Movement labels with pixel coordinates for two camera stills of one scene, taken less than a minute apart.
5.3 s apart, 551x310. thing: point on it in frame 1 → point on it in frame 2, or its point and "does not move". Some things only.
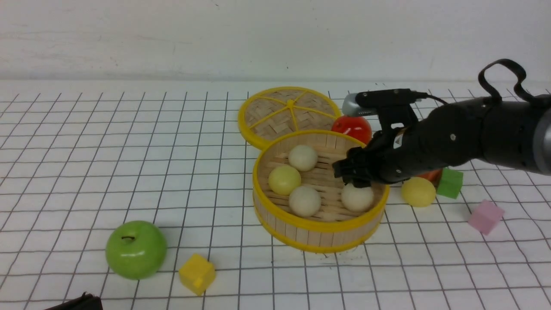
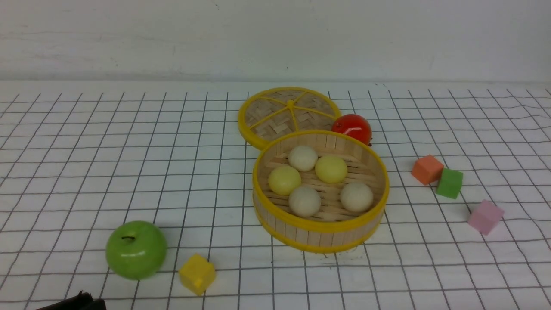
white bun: x=304 y=201 does not move
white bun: x=357 y=199 does not move
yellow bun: x=284 y=180 does not move
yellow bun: x=418 y=191 → x=331 y=169
